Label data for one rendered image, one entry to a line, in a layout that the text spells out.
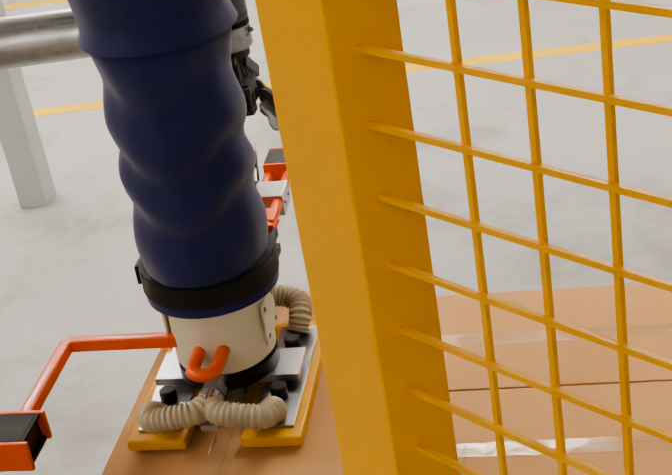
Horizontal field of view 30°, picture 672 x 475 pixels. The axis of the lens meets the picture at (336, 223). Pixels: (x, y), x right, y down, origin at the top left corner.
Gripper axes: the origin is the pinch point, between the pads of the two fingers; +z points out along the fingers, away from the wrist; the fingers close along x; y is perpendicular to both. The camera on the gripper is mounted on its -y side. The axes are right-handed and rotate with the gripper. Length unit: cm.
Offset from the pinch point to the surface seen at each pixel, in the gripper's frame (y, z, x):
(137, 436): 57, 25, -12
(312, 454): 60, 28, 17
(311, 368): 39.7, 25.1, 14.0
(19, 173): -226, 105, -164
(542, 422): 2, 67, 50
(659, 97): -286, 121, 96
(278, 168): -14.3, 12.5, 0.4
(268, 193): -2.8, 12.4, 0.6
